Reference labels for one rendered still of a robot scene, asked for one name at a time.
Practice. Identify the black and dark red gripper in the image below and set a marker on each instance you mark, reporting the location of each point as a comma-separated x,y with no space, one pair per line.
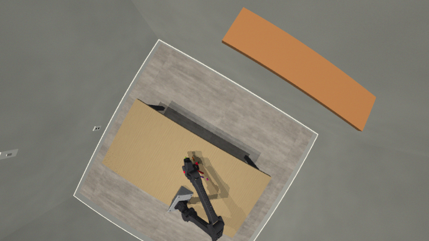
195,167

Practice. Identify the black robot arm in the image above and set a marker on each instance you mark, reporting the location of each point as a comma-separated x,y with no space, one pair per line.
216,224

